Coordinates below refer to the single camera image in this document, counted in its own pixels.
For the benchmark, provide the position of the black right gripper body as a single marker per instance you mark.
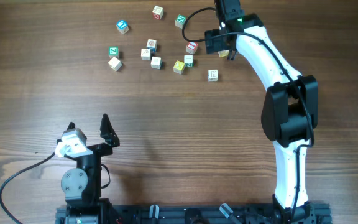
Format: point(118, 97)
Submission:
point(217, 45)

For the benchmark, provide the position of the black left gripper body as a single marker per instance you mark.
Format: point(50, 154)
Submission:
point(101, 150)

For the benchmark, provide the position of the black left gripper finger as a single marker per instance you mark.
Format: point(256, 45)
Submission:
point(71, 126)
point(107, 132)

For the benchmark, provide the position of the yellow sided picture block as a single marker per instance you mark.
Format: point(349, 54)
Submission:
point(223, 53)

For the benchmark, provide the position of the wooden K letter block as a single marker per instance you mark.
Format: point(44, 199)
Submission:
point(213, 75)

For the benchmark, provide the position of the red I letter block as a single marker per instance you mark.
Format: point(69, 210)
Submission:
point(191, 47)

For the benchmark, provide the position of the green sided wooden block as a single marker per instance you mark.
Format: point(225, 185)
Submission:
point(188, 60)

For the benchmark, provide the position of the wooden fish nine block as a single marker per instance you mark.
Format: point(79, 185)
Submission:
point(156, 62)

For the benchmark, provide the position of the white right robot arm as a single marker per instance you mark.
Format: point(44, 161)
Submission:
point(290, 111)

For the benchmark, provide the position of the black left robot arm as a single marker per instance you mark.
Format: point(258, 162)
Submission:
point(82, 185)

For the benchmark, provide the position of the green N block top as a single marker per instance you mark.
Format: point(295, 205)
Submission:
point(180, 20)

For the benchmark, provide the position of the yellow letter block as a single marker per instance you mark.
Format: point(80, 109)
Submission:
point(179, 67)

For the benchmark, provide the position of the plain wooden block left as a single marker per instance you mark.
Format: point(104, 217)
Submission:
point(115, 64)

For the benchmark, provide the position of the red letter block top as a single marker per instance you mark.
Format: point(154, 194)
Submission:
point(157, 12)

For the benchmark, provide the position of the green Z letter block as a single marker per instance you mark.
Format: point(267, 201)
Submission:
point(114, 52)

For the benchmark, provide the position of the blue sided picture block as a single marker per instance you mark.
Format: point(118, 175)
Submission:
point(152, 45)

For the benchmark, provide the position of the wooden picture block centre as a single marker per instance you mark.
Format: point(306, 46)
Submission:
point(145, 54)

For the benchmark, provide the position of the blue I letter block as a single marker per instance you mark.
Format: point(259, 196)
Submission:
point(122, 26)

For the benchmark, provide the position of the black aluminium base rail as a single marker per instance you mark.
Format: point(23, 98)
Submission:
point(316, 213)

